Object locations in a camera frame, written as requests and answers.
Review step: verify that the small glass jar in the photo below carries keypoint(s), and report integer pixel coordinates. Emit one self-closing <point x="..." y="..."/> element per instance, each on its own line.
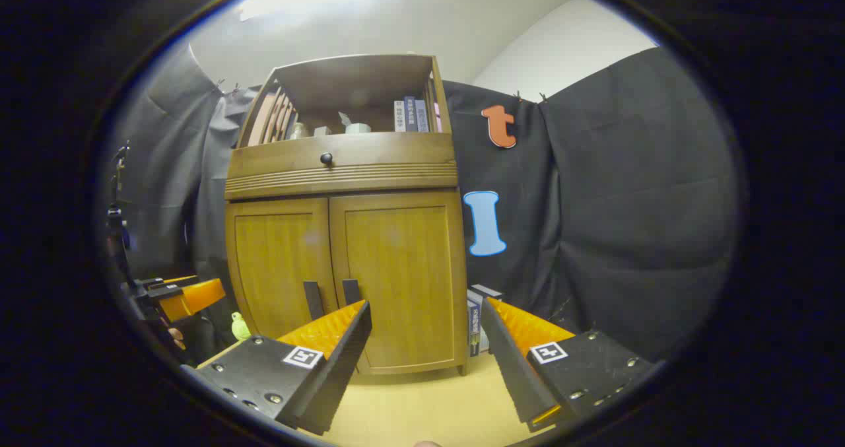
<point x="298" y="131"/>

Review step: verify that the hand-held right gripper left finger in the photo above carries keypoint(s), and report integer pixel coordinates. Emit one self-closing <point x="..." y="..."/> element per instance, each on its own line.
<point x="337" y="368"/>

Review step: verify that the green frog plush toy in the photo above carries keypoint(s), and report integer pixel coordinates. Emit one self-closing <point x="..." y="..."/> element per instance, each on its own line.
<point x="240" y="328"/>

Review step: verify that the wooden double-door shoe cabinet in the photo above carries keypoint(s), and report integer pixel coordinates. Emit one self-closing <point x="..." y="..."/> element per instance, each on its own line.
<point x="343" y="80"/>

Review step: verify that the black backdrop cloth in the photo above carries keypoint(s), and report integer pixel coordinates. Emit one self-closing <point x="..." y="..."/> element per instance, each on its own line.
<point x="627" y="203"/>

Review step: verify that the pink book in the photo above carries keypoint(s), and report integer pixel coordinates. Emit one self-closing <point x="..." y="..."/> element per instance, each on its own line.
<point x="437" y="118"/>

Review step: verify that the small white box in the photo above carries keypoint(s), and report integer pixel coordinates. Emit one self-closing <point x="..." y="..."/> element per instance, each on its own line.
<point x="322" y="131"/>

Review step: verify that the grey book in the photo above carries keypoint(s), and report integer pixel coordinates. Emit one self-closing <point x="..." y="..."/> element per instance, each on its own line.
<point x="487" y="291"/>

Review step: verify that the wooden cabinet drawer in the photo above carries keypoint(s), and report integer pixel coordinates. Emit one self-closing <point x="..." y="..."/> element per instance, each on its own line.
<point x="396" y="163"/>

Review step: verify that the wooden shoe cabinet door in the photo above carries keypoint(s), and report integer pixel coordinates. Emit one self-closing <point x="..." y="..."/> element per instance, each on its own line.
<point x="403" y="255"/>
<point x="274" y="262"/>

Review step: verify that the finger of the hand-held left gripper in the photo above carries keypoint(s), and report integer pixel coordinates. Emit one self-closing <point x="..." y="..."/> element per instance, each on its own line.
<point x="168" y="281"/>
<point x="195" y="296"/>

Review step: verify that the grey-blue book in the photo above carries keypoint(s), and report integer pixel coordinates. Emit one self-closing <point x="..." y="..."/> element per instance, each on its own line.
<point x="422" y="117"/>

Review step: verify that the dark blue book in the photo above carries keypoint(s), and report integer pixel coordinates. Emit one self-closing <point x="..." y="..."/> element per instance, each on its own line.
<point x="410" y="113"/>
<point x="473" y="328"/>

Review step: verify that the white book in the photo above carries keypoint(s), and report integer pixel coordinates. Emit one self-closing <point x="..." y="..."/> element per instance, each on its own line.
<point x="399" y="117"/>

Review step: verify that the slanted wooden divider slats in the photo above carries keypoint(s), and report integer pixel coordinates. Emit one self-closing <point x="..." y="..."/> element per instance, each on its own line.
<point x="264" y="120"/>

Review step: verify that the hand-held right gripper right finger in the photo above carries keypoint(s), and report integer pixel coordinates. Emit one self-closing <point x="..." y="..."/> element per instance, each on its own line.
<point x="511" y="368"/>

